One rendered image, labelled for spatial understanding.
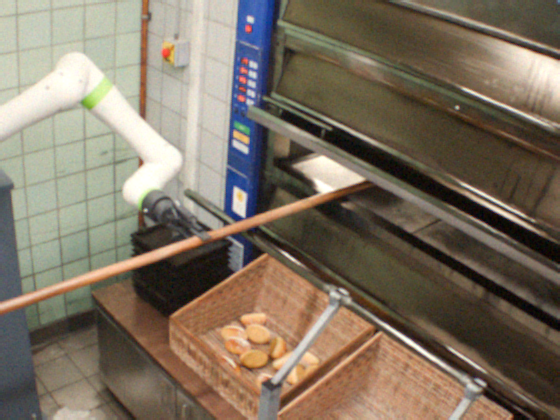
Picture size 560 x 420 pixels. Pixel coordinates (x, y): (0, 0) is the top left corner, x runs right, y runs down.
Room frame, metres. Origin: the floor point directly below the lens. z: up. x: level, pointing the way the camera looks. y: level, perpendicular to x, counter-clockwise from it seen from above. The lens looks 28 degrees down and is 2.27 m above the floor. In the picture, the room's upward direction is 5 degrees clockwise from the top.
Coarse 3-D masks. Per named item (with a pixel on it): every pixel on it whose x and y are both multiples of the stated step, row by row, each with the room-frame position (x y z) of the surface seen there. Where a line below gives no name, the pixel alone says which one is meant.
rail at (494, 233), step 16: (256, 112) 2.22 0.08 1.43; (288, 128) 2.11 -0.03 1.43; (320, 144) 2.00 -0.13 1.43; (352, 160) 1.90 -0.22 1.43; (384, 176) 1.81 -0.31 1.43; (416, 192) 1.73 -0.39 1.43; (448, 208) 1.64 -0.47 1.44; (480, 224) 1.57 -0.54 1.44; (512, 240) 1.49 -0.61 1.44; (528, 256) 1.45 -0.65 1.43; (544, 256) 1.43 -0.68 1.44
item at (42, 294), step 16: (336, 192) 2.13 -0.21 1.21; (352, 192) 2.19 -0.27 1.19; (288, 208) 1.99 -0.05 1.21; (304, 208) 2.03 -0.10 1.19; (240, 224) 1.86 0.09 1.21; (256, 224) 1.89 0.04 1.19; (192, 240) 1.74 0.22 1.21; (208, 240) 1.77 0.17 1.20; (144, 256) 1.63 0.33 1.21; (160, 256) 1.65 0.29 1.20; (96, 272) 1.53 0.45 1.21; (112, 272) 1.55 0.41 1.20; (48, 288) 1.43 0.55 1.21; (64, 288) 1.45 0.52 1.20; (0, 304) 1.33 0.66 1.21; (16, 304) 1.35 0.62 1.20
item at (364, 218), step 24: (288, 168) 2.34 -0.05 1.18; (312, 192) 2.20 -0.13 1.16; (360, 216) 2.04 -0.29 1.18; (384, 240) 1.95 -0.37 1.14; (408, 240) 1.91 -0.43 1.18; (432, 264) 1.81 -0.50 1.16; (456, 264) 1.79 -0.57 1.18; (480, 288) 1.68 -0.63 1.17; (504, 288) 1.67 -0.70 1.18; (504, 312) 1.60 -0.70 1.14; (528, 312) 1.56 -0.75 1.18; (552, 336) 1.48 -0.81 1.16
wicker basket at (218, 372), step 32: (224, 288) 2.15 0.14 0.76; (256, 288) 2.26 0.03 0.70; (288, 288) 2.19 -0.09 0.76; (192, 320) 2.05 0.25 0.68; (224, 320) 2.16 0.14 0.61; (288, 320) 2.14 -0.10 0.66; (352, 320) 1.97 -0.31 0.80; (192, 352) 1.89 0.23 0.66; (224, 352) 2.00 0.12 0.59; (320, 352) 2.00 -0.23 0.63; (352, 352) 1.92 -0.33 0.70; (224, 384) 1.76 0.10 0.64; (256, 384) 1.84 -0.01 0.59; (288, 384) 1.85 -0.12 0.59; (256, 416) 1.64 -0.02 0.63
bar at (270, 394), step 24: (192, 192) 2.10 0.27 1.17; (216, 216) 1.98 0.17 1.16; (264, 240) 1.83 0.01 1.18; (288, 264) 1.73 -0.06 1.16; (336, 288) 1.62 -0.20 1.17; (336, 312) 1.58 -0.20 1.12; (360, 312) 1.52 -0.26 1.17; (312, 336) 1.53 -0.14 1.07; (408, 336) 1.42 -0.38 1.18; (288, 360) 1.49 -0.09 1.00; (432, 360) 1.34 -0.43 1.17; (264, 384) 1.44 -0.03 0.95; (480, 384) 1.25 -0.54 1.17; (264, 408) 1.43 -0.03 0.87
